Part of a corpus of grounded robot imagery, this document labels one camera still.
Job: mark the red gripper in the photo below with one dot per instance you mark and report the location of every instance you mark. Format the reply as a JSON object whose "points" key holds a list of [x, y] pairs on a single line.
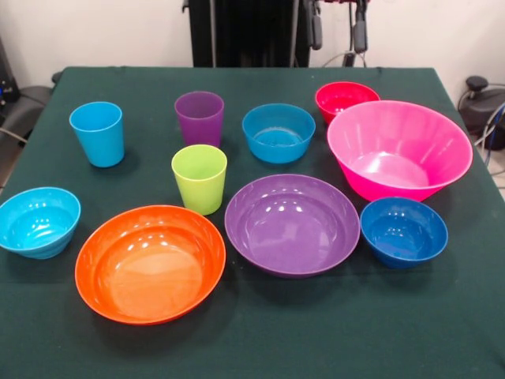
{"points": [[335, 1]]}

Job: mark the red small bowl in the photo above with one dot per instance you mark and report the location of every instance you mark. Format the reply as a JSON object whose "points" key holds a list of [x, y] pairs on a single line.
{"points": [[339, 98]]}

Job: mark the large pink bowl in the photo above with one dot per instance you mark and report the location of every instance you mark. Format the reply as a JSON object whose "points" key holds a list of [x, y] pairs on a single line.
{"points": [[394, 134]]}

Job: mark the blue straight-sided bowl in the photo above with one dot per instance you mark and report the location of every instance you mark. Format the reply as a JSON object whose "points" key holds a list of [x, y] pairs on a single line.
{"points": [[276, 152]]}

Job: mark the purple plastic cup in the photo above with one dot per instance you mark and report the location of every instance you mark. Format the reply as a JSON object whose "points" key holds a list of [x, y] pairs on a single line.
{"points": [[199, 126]]}

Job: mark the wide purple bowl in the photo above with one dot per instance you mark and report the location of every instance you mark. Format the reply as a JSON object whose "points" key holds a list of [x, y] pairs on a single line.
{"points": [[292, 229]]}

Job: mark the lime green plastic cup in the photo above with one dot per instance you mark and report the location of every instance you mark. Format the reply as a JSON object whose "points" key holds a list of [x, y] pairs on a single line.
{"points": [[199, 185]]}

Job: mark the dark blue small bowl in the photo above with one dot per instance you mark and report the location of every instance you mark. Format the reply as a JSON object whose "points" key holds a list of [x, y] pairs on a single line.
{"points": [[402, 237]]}

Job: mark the light blue plastic cup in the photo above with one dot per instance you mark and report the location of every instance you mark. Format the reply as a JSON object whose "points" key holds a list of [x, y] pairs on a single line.
{"points": [[100, 138]]}

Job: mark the wide orange bowl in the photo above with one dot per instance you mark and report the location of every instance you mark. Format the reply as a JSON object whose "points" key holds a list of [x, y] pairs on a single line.
{"points": [[150, 272]]}

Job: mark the dark green tablecloth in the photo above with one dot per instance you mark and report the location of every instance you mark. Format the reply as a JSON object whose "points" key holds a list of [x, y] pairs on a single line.
{"points": [[276, 335]]}

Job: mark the black equipment box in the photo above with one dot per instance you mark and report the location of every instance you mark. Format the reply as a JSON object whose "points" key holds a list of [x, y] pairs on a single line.
{"points": [[6, 79]]}

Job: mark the light blue small bowl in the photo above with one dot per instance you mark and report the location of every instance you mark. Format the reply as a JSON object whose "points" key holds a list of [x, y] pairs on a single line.
{"points": [[39, 229]]}

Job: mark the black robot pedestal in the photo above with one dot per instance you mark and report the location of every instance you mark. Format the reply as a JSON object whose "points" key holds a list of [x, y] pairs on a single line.
{"points": [[244, 31]]}

